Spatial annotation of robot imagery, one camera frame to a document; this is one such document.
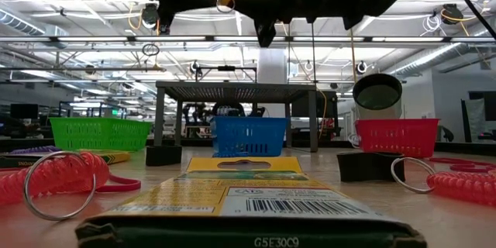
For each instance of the small black block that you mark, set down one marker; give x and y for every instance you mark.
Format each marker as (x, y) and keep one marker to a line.
(364, 166)
(162, 156)

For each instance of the yellow green crayon box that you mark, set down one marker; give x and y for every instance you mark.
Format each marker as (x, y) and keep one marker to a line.
(116, 157)
(248, 201)

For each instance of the purple coil wristband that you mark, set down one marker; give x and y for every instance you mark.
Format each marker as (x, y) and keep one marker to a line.
(35, 150)

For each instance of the red coil wristband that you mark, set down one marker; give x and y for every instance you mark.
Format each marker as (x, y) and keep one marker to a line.
(461, 186)
(58, 174)

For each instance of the white building column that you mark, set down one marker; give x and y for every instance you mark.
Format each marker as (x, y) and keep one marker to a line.
(273, 69)

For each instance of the black background robot station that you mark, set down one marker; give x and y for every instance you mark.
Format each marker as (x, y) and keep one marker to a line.
(228, 108)

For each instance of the blue plastic basket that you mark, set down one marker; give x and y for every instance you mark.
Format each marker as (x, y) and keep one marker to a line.
(252, 135)

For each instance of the green plastic basket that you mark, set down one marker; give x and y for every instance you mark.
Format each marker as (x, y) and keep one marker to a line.
(100, 133)

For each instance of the black monitor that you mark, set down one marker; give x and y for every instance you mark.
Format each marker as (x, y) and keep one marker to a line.
(23, 110)
(488, 102)

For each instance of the red plastic basket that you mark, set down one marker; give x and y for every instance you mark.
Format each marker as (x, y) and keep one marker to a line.
(397, 137)

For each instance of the long ceiling light rail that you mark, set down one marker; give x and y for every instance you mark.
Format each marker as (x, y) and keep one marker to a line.
(97, 39)

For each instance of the silver ceiling duct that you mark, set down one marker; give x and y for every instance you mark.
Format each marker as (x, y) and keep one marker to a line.
(15, 21)
(426, 59)

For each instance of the white round camera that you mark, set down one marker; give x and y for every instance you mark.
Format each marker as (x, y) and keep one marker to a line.
(377, 97)

